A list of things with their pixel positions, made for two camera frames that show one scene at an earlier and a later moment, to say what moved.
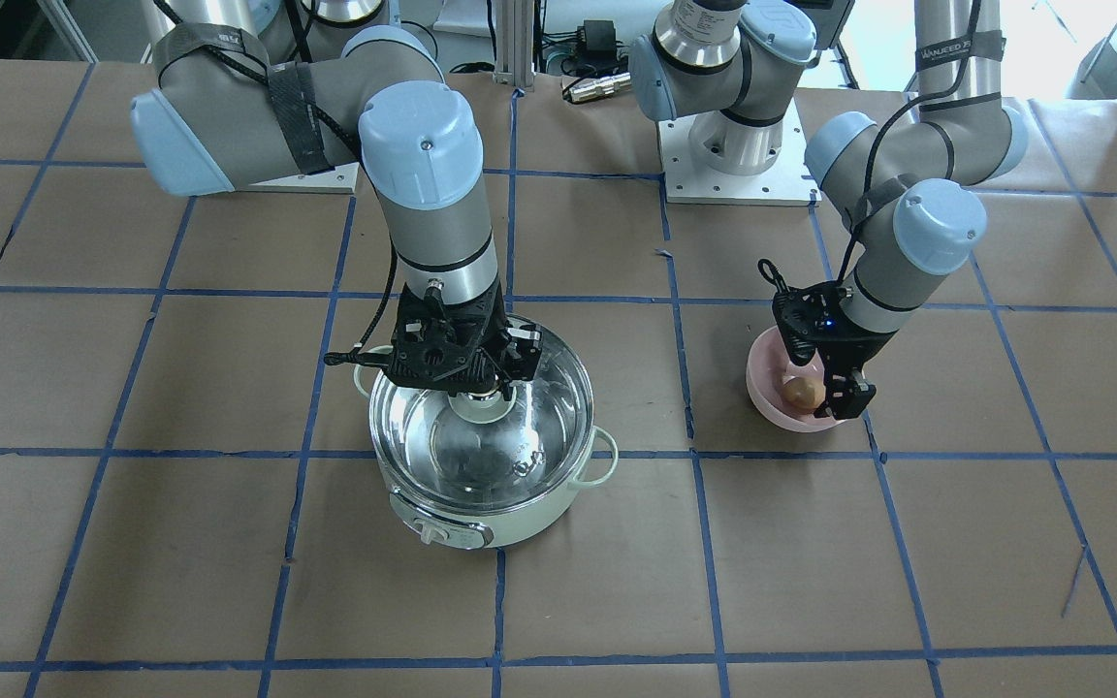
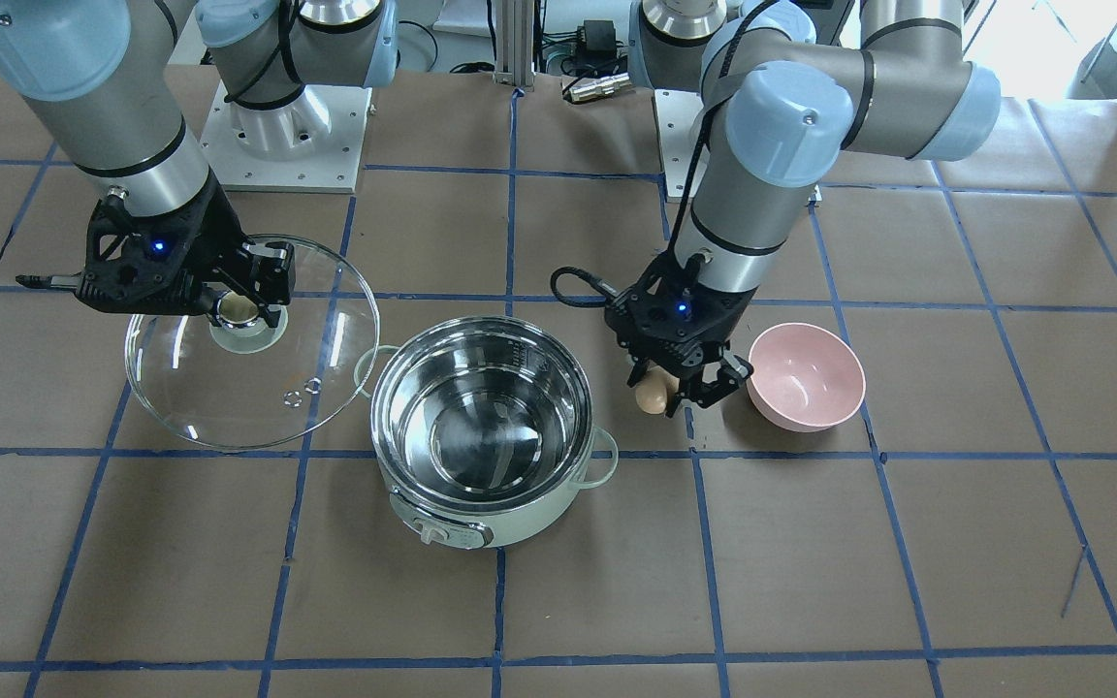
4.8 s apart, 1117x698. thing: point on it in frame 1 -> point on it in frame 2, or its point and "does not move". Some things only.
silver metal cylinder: (594, 89) does not move
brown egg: (804, 393) -> (655, 388)
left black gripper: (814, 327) -> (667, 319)
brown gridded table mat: (151, 484) does not move
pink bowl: (768, 366) does not move
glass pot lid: (484, 453) -> (228, 379)
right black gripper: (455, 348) -> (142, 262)
